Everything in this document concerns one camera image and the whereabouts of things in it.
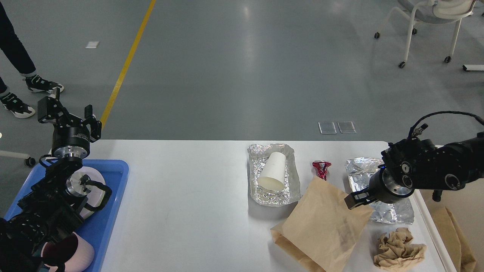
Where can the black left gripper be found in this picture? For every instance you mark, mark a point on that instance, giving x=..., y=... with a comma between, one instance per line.
x=68, y=141

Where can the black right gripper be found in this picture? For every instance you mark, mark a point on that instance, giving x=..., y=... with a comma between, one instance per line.
x=382, y=187

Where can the brown paper bag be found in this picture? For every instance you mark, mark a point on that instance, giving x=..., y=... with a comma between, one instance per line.
x=454, y=240
x=321, y=232

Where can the crushed red soda can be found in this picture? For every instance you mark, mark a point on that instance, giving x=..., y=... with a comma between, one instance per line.
x=321, y=168

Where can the pink plate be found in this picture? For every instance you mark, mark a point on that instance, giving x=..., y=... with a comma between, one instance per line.
x=96, y=195

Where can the aluminium foil tray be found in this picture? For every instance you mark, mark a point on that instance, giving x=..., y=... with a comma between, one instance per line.
x=257, y=156

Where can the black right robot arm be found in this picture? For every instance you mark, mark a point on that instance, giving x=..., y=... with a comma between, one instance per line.
x=412, y=164

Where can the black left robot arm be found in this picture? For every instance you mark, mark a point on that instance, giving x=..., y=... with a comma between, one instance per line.
x=51, y=211

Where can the crumpled foil piece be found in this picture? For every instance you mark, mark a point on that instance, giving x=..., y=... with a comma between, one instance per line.
x=359, y=171

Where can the crumpled brown paper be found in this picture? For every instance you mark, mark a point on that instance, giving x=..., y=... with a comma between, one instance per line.
x=397, y=252

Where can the grey floor socket plate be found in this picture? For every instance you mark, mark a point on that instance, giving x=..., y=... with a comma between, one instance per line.
x=327, y=128
x=346, y=127

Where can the person with black green sneakers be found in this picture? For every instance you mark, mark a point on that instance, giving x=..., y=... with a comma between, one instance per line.
x=16, y=53

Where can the white paper cup lying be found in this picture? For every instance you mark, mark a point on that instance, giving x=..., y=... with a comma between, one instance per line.
x=273, y=173

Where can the white plastic bin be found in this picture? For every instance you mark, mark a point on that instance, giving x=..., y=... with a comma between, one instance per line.
x=467, y=208

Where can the brown paper bag in bin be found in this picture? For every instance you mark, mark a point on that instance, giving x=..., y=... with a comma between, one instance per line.
x=454, y=240

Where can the blue plastic tray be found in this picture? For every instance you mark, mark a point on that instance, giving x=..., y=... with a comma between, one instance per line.
x=98, y=227

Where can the pink ribbed mug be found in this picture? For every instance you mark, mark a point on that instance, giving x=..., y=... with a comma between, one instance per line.
x=72, y=254

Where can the white furniture foot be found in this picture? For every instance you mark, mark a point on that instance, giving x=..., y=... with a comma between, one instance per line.
x=473, y=67

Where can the white office chair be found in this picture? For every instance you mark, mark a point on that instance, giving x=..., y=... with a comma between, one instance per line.
x=434, y=12

